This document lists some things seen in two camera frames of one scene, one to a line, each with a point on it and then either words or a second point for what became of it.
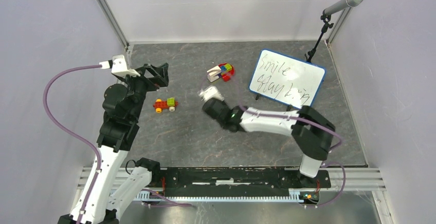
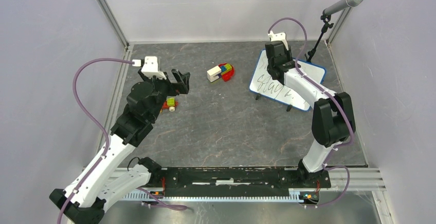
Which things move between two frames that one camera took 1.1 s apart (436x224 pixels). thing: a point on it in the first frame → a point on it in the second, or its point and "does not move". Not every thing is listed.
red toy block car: x=170 y=104 does not move
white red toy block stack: x=224 y=70 does not move
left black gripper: x=153 y=83 → x=175 y=88
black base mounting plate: x=240 y=180 does not move
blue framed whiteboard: x=286 y=78 does not move
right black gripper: x=223 y=103 → x=289 y=54
